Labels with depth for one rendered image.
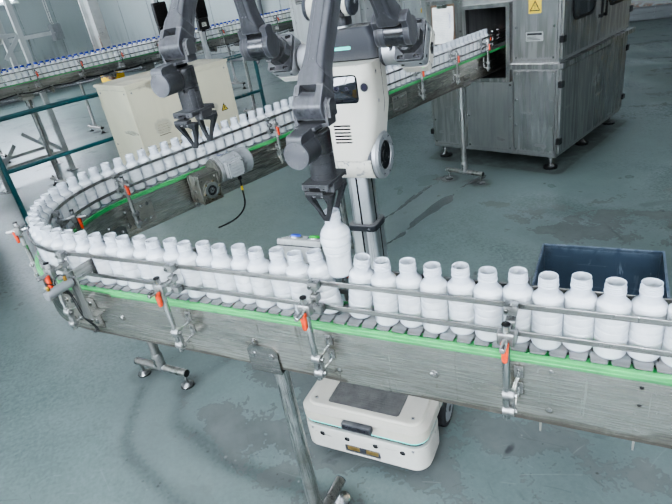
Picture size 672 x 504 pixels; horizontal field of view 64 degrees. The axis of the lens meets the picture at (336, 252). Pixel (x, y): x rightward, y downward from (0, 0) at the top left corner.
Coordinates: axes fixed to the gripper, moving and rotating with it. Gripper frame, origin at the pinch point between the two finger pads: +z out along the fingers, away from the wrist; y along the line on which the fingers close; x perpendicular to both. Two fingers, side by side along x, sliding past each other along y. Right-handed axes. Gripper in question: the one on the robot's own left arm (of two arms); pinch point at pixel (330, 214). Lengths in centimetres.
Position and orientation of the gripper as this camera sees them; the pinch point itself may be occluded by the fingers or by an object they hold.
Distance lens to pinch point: 122.2
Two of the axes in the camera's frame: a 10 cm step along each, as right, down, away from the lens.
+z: 1.5, 8.7, 4.6
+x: -8.9, -0.8, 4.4
